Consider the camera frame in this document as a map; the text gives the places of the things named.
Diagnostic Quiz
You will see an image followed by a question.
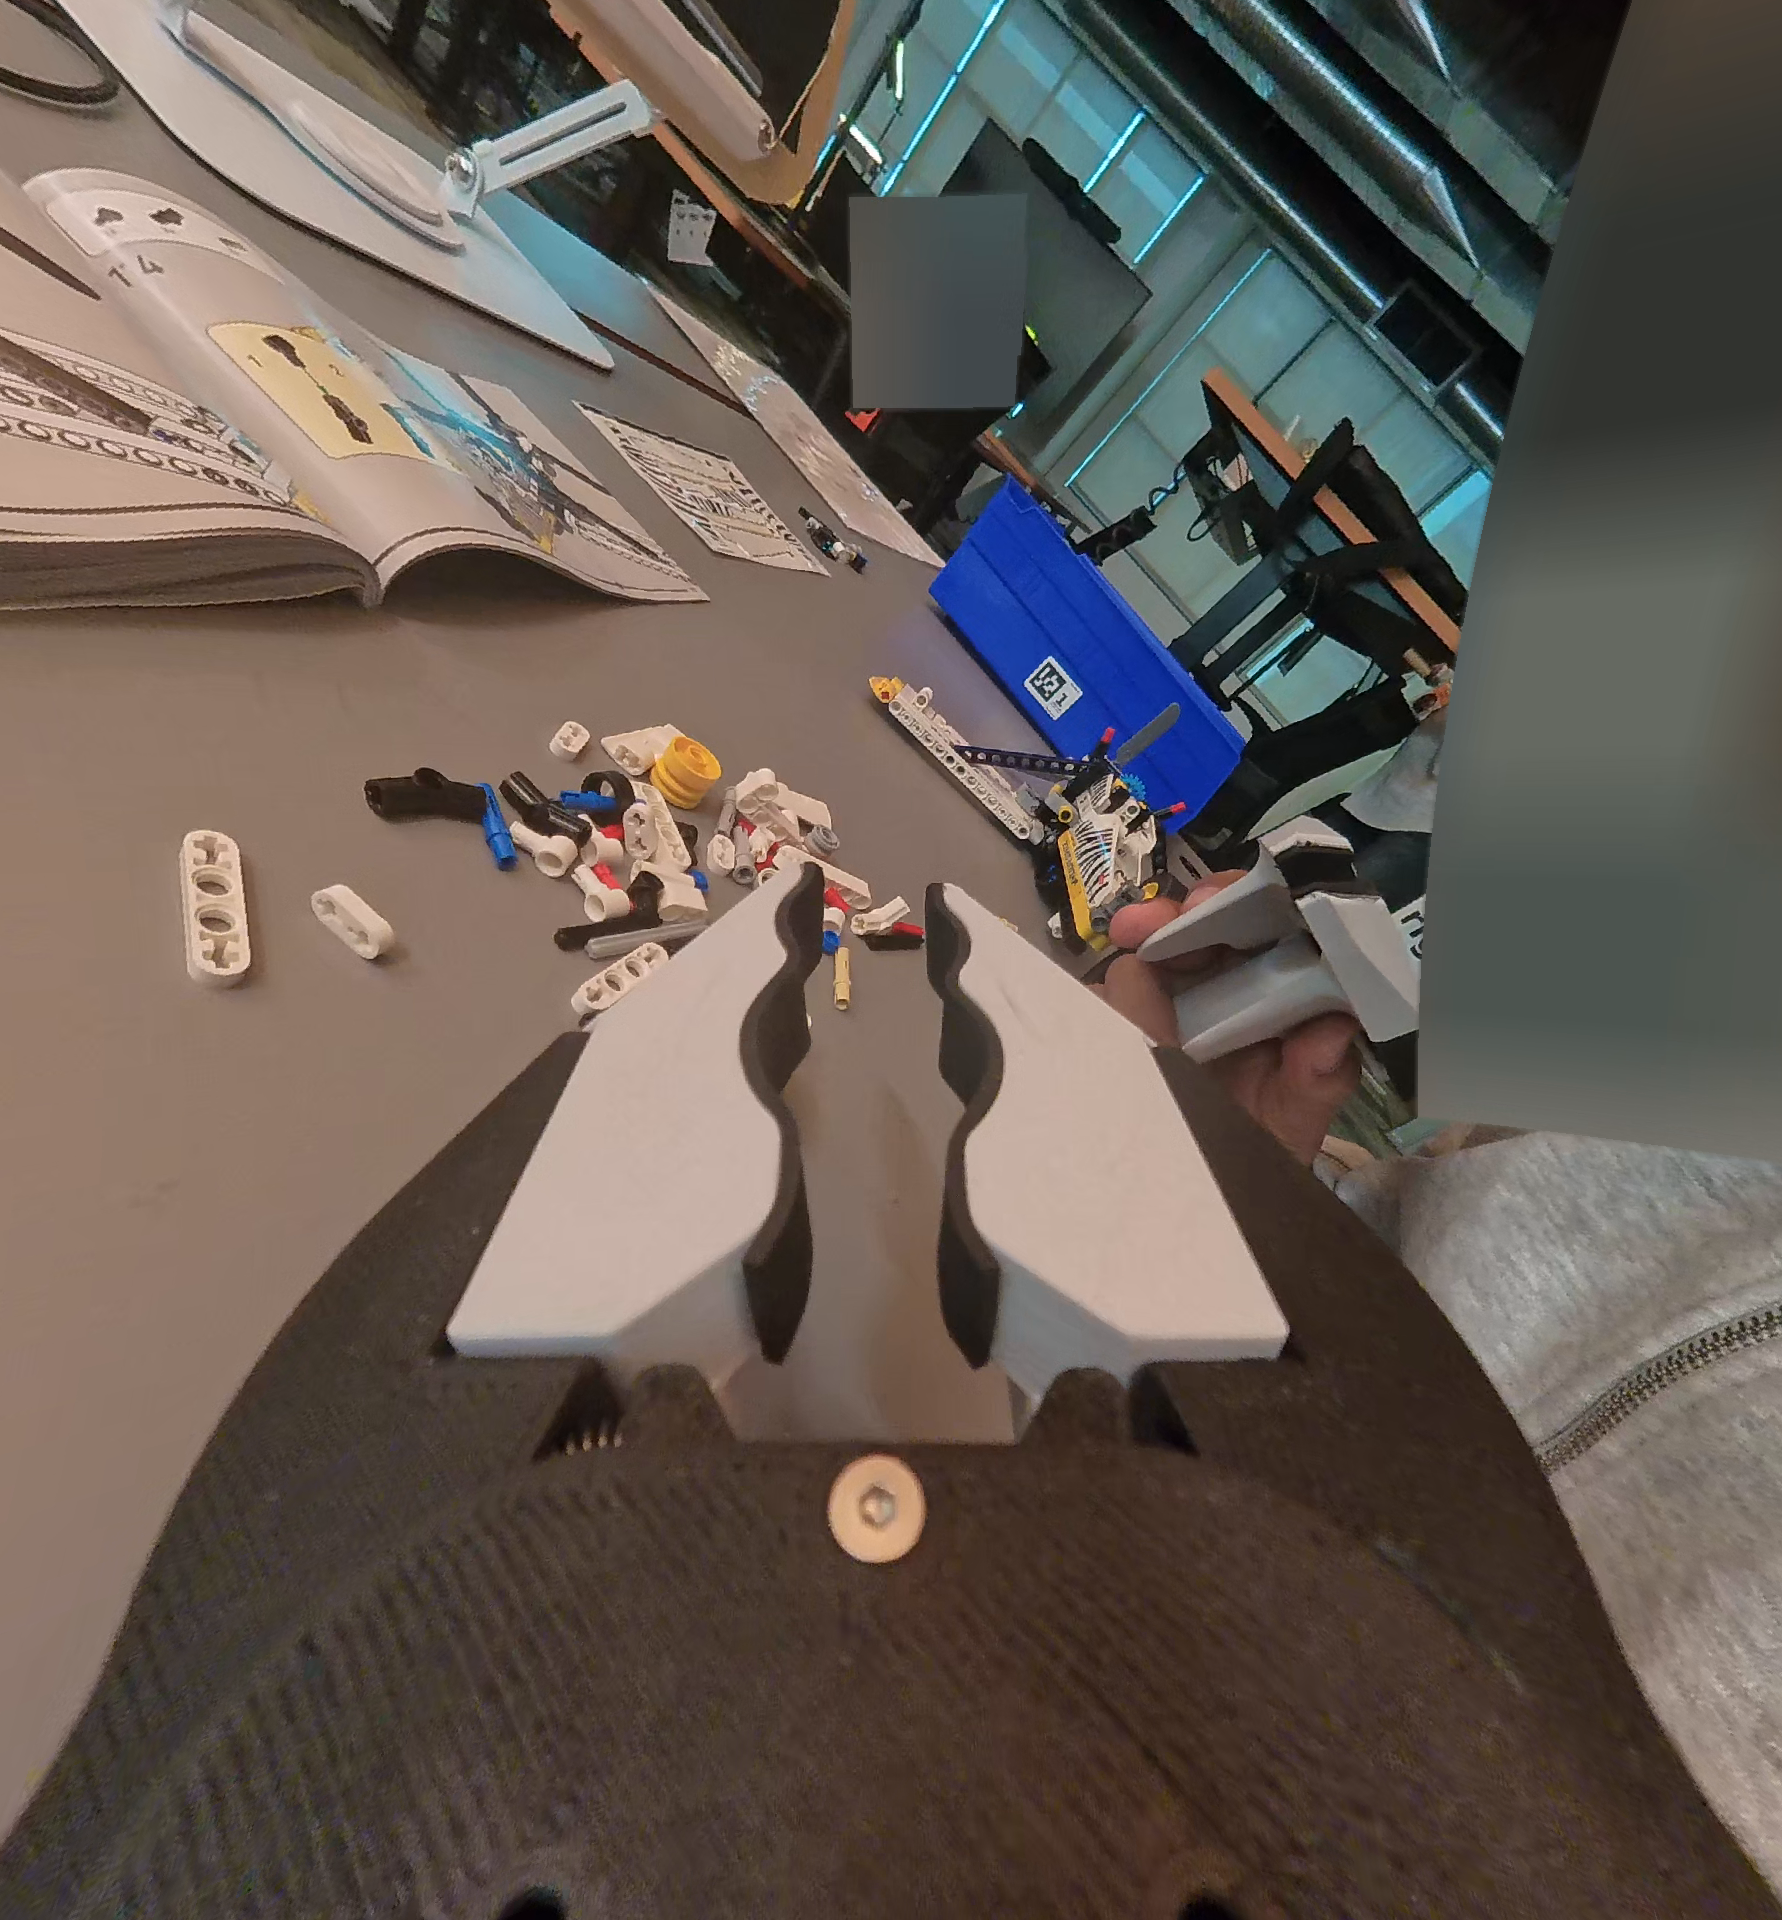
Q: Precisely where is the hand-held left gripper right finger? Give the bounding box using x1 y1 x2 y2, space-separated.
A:
925 879 1294 1395

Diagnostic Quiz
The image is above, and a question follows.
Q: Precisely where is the zebra sticker sheet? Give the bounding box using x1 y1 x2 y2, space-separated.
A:
578 403 834 578

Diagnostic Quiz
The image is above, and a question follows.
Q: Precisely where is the large black screen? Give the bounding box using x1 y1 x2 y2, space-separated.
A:
1027 135 1151 405

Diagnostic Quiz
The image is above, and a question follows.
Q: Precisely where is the white monitor stand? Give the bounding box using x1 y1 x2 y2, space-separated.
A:
51 0 658 371

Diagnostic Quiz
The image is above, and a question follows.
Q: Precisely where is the zebra striped lego aircraft model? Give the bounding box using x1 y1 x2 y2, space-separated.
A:
871 675 1188 951

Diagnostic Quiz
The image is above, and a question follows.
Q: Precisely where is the blue plastic bin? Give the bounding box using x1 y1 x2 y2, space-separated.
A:
929 481 1245 843

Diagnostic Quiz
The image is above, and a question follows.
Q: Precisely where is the pile of loose lego pieces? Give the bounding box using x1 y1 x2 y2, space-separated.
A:
178 721 930 1024

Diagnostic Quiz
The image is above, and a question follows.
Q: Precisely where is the person's right hand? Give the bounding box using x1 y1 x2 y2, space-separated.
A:
1105 874 1368 1166

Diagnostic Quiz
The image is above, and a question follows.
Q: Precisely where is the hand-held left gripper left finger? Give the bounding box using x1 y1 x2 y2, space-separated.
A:
446 858 831 1370

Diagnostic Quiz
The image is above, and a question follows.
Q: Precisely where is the person's grey sweatshirt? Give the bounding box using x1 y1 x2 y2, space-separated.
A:
1416 1199 1782 1920

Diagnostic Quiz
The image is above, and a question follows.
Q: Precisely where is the printed paper sheet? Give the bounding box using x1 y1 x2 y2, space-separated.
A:
650 286 950 573

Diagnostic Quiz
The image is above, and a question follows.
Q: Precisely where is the lego instruction booklet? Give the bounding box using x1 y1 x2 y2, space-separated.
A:
0 90 713 613

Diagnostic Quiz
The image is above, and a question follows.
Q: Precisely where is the black cable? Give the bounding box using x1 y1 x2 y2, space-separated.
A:
0 0 121 109

